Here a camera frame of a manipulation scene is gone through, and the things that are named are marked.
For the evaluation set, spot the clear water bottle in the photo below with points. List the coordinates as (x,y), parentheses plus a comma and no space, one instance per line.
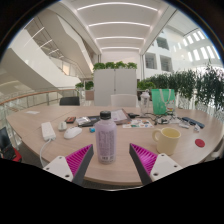
(144,104)

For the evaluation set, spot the black and red chair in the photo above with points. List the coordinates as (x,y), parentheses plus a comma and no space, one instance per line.
(6,143)

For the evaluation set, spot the black notebook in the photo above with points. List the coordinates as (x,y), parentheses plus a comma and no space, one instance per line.
(94,120)

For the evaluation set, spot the ceiling light strips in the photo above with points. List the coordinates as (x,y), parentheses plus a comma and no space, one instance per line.
(118,24)

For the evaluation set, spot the white chair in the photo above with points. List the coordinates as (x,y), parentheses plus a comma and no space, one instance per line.
(123,100)

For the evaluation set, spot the small black pouch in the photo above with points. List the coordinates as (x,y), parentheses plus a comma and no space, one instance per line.
(133,115)

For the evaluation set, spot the small blue object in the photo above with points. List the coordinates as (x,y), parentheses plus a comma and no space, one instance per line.
(92,130)

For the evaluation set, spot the colourful sticker sheet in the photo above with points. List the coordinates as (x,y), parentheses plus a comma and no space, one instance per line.
(138,124)

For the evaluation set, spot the white paper sheet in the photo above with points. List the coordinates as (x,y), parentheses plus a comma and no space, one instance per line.
(32,112)

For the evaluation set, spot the white computer mouse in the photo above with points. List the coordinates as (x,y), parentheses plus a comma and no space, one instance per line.
(72,132)

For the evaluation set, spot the green tote bag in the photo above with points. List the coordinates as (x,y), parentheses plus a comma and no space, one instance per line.
(160,101)

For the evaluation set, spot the pale yellow mug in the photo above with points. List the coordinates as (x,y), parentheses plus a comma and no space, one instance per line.
(168,141)

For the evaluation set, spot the row of green plants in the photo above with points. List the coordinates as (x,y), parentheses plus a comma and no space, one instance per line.
(186,85)

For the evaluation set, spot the white wrapped packet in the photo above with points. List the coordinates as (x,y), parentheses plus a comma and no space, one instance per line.
(184,125)

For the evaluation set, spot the small black and red device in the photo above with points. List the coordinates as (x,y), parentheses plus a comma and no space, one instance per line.
(70,119)

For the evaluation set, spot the white cabinet with plants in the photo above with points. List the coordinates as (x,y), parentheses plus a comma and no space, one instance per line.
(115,85)

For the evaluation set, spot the purple drink bottle black cap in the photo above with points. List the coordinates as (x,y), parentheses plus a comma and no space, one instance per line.
(106,140)

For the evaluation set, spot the clear plastic packet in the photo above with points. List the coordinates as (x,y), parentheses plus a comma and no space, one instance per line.
(82,120)

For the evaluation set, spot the flat round red coaster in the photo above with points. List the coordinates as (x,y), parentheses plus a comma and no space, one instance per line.
(199,143)

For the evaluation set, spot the small potted plant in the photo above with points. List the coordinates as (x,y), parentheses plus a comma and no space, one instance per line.
(88,86)

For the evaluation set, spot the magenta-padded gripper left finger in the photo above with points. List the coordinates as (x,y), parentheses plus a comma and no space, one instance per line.
(61,166)

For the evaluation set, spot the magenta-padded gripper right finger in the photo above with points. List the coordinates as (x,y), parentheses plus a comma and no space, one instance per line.
(163,166)

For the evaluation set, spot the small white charger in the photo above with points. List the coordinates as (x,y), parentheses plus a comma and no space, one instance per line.
(62,126)

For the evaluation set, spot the open book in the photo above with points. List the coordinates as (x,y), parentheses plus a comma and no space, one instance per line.
(119,116)

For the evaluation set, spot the glass railing with wooden handrail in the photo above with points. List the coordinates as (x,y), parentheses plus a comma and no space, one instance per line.
(30,99)

